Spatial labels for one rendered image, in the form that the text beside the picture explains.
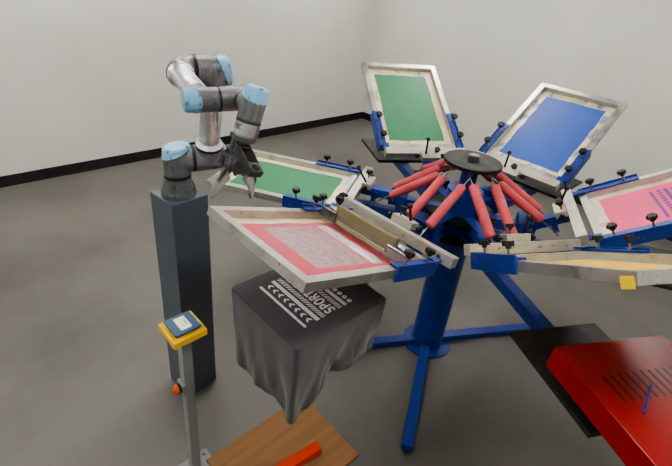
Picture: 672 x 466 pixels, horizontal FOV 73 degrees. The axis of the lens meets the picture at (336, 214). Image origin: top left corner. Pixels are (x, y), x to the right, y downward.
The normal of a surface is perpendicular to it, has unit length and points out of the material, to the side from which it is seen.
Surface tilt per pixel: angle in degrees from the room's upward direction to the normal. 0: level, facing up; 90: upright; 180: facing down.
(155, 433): 0
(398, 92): 32
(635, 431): 0
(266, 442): 0
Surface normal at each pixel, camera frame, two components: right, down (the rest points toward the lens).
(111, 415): 0.10, -0.87
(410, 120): 0.20, -0.48
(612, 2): -0.73, 0.26
